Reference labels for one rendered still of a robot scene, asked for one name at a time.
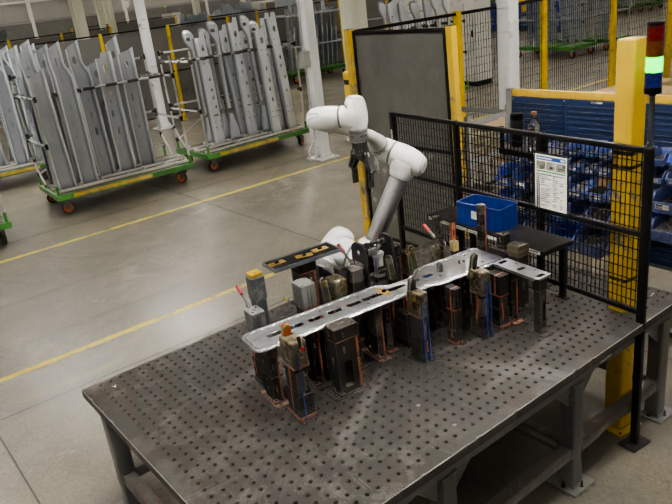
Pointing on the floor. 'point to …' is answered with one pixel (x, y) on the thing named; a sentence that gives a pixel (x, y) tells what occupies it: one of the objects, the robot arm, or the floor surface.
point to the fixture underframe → (573, 399)
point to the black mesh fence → (551, 217)
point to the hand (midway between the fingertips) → (363, 182)
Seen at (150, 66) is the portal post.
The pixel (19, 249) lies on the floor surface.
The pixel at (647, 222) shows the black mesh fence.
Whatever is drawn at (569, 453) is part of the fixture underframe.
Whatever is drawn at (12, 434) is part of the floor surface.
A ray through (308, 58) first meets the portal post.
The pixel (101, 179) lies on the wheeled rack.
